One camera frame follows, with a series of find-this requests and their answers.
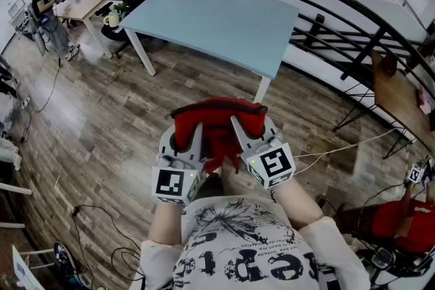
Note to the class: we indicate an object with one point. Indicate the dark brown pouch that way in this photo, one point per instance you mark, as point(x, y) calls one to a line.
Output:
point(389, 65)

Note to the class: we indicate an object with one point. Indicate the yellow mug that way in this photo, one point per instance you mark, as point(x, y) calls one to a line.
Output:
point(113, 19)

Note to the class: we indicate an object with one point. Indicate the white board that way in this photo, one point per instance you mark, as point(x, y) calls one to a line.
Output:
point(23, 270)

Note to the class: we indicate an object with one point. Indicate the light blue table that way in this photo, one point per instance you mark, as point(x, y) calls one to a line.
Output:
point(210, 20)

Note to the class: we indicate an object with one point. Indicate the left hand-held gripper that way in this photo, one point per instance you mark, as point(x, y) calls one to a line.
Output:
point(170, 181)

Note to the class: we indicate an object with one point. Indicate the red fabric bag with zipper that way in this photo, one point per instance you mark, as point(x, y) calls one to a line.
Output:
point(217, 112)

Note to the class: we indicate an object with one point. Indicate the person's right forearm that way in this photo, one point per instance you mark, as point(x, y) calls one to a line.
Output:
point(295, 203)

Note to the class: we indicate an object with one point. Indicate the brown wooden side table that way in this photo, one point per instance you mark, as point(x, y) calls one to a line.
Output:
point(397, 98)

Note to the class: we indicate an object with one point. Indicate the person's white printed shirt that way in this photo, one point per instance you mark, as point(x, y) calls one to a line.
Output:
point(244, 248)

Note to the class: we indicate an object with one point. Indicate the green potted plant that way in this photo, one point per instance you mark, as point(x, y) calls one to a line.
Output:
point(122, 7)

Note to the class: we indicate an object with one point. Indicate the person's left forearm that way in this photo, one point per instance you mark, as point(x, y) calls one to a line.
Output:
point(166, 222)

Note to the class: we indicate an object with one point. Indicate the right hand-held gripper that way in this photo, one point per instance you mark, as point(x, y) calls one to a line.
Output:
point(272, 163)

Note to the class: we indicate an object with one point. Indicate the pink box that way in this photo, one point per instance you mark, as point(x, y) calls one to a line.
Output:
point(425, 102)

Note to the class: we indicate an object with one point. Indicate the white power strip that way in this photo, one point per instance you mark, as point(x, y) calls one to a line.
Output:
point(26, 102)

